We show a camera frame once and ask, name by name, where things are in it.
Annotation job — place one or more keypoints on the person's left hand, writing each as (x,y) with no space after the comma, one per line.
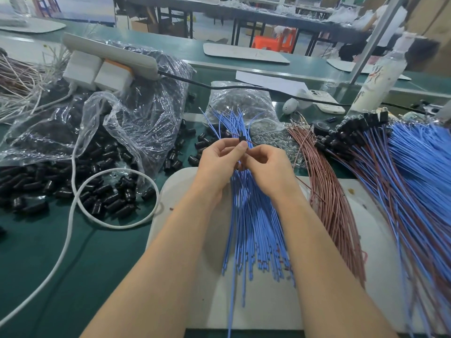
(215,172)

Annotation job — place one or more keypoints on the person's right hand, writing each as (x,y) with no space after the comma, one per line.
(271,172)

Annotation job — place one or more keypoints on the pile of black plastic caps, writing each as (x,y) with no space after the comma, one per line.
(32,186)

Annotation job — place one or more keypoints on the person's left forearm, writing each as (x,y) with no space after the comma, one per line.
(151,285)

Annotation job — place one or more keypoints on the person's right forearm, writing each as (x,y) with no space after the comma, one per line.
(331,285)

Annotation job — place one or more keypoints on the white computer mouse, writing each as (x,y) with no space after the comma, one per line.
(290,106)

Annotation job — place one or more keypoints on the small clear plastic bag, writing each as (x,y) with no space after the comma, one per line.
(239,102)

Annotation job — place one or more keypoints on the white flat device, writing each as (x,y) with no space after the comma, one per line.
(325,102)

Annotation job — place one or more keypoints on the white paper sheet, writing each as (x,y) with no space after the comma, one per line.
(271,81)

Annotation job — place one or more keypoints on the large clear plastic bag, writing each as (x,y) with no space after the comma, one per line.
(148,105)

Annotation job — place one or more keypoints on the white flat tray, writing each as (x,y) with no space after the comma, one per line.
(246,53)
(342,65)
(29,26)

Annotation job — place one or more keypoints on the orange plastic stool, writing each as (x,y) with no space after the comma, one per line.
(276,40)

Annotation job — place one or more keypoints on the white work board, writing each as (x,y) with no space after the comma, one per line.
(275,306)

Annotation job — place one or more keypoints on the white orange charger adapter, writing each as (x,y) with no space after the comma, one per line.
(113,77)

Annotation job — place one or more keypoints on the white spray bottle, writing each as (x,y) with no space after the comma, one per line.
(377,81)

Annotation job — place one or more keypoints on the white power strip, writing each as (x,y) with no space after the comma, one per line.
(109,52)

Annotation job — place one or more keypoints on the blue table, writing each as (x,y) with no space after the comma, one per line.
(74,9)

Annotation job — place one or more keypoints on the cardboard boxes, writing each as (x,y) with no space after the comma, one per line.
(433,24)

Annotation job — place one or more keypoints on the long black-frame table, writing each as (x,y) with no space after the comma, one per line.
(232,10)

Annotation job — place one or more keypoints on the slanted metal frame post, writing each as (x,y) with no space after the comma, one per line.
(377,38)

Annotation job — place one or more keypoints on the short metal frame post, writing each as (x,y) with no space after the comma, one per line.
(444,110)

